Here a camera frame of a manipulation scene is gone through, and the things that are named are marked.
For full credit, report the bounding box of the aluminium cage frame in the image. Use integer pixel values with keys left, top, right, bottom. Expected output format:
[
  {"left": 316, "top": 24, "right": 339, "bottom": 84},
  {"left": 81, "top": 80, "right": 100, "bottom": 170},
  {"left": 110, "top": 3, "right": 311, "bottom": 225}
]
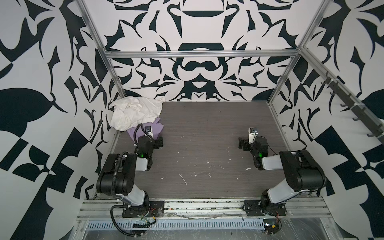
[{"left": 74, "top": 0, "right": 384, "bottom": 145}]

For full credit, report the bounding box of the white cloth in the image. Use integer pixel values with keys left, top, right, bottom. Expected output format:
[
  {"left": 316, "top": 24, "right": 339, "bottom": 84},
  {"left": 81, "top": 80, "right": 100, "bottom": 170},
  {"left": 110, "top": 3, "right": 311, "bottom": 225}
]
[{"left": 110, "top": 97, "right": 166, "bottom": 132}]

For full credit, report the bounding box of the small electronics board right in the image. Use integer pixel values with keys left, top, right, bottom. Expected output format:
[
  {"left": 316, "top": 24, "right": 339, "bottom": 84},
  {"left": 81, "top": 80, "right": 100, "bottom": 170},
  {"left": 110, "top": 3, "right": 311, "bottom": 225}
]
[{"left": 264, "top": 220, "right": 282, "bottom": 236}]

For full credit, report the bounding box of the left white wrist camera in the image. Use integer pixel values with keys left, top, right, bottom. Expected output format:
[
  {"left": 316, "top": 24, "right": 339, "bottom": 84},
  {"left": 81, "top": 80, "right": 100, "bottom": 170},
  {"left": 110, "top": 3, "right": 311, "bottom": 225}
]
[{"left": 144, "top": 126, "right": 153, "bottom": 138}]

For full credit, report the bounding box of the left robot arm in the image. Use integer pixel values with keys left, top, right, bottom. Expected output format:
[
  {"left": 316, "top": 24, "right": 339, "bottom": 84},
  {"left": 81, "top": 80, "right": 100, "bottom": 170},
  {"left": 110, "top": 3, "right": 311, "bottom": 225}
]
[{"left": 96, "top": 136, "right": 164, "bottom": 210}]

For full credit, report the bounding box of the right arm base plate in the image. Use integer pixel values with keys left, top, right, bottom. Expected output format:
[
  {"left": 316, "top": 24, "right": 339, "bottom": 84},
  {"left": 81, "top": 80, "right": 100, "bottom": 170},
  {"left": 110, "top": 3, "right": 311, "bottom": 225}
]
[{"left": 242, "top": 200, "right": 287, "bottom": 217}]

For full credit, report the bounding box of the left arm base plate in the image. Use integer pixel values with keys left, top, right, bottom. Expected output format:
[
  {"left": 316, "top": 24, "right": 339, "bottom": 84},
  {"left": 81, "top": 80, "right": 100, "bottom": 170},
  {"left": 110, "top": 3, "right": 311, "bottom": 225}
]
[{"left": 122, "top": 201, "right": 165, "bottom": 218}]

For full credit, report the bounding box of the purple cloth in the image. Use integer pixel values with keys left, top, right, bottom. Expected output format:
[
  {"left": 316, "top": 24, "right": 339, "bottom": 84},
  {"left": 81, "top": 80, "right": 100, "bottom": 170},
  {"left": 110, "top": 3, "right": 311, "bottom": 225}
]
[{"left": 127, "top": 118, "right": 164, "bottom": 140}]

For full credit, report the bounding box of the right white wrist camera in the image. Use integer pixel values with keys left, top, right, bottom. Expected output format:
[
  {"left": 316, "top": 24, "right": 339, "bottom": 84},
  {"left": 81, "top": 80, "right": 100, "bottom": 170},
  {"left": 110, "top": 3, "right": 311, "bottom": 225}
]
[{"left": 248, "top": 128, "right": 258, "bottom": 144}]

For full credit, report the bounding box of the aluminium frame rail front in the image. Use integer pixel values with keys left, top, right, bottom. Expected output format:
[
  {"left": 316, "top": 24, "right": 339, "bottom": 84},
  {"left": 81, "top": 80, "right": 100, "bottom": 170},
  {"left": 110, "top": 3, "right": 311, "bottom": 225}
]
[{"left": 76, "top": 198, "right": 332, "bottom": 221}]

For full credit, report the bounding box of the black corrugated cable conduit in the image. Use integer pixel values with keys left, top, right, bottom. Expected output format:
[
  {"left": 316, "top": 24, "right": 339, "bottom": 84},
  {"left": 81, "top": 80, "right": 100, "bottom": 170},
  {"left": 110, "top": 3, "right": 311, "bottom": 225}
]
[{"left": 109, "top": 123, "right": 157, "bottom": 238}]

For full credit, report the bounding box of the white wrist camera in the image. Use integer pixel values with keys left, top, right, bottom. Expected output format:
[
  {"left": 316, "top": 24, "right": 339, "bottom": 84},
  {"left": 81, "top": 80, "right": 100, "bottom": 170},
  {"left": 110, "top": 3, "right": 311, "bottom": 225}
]
[
  {"left": 144, "top": 126, "right": 153, "bottom": 138},
  {"left": 248, "top": 128, "right": 258, "bottom": 144}
]

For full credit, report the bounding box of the white slotted cable duct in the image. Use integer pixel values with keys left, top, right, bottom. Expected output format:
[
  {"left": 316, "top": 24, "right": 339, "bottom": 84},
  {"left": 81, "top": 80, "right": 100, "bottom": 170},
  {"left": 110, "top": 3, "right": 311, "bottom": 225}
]
[{"left": 85, "top": 218, "right": 266, "bottom": 231}]

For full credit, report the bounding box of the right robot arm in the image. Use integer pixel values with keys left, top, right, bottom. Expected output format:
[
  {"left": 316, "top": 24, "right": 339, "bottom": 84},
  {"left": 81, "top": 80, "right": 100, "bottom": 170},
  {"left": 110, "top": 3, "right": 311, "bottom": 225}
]
[{"left": 238, "top": 136, "right": 327, "bottom": 210}]

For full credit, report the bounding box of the black wall hook rack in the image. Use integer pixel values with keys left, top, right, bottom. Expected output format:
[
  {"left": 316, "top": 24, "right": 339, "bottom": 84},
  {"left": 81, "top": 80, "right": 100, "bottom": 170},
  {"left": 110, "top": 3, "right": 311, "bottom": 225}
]
[{"left": 322, "top": 71, "right": 384, "bottom": 145}]

